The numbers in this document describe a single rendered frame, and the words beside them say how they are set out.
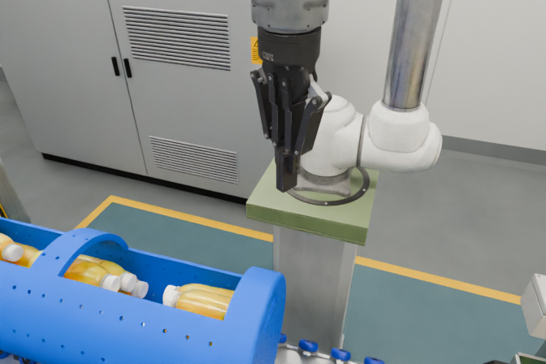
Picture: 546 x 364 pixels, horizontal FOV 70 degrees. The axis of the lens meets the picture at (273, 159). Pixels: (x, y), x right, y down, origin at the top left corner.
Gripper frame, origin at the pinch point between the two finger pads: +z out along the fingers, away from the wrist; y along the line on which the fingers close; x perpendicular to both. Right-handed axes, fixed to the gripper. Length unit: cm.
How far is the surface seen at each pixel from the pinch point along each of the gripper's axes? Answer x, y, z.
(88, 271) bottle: -25, -33, 31
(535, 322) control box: 45, 33, 45
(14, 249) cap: -35, -58, 38
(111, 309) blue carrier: -25.5, -18.1, 28.3
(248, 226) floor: 82, -122, 148
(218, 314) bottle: -10.4, -6.8, 31.9
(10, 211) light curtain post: -33, -103, 56
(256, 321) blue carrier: -8.3, 1.8, 26.7
